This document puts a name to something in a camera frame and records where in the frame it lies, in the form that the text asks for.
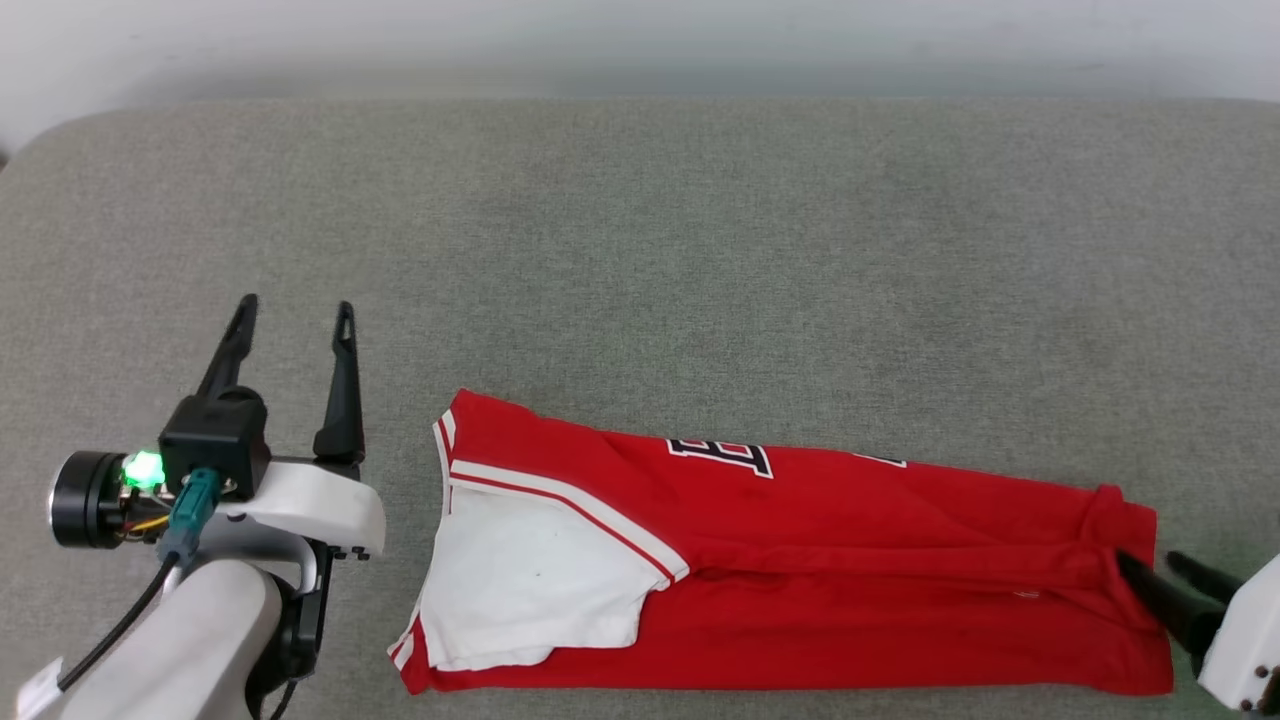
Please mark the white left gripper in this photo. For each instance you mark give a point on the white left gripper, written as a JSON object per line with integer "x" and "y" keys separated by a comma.
{"x": 320, "y": 505}

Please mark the red and white jersey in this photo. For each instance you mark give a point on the red and white jersey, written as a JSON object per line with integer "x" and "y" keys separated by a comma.
{"x": 850, "y": 560}

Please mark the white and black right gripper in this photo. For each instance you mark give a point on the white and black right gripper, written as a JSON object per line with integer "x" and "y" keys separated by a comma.
{"x": 1250, "y": 650}

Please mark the grey-green fabric sofa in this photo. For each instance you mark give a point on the grey-green fabric sofa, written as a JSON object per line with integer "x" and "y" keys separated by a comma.
{"x": 700, "y": 250}

